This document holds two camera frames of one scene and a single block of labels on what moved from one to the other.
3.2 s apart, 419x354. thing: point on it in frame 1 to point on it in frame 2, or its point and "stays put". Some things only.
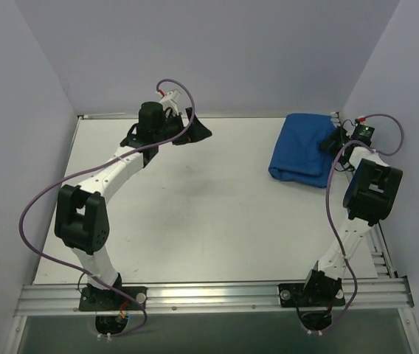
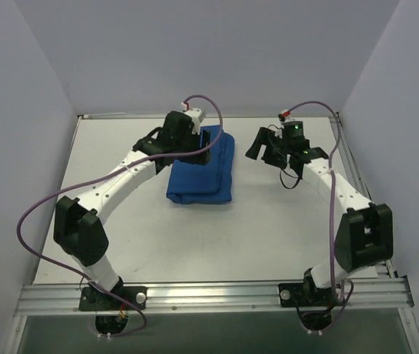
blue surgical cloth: [298, 155] to [198, 184]
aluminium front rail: [372, 294] stays put
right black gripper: [337, 138] to [268, 148]
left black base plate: [110, 299] stays put
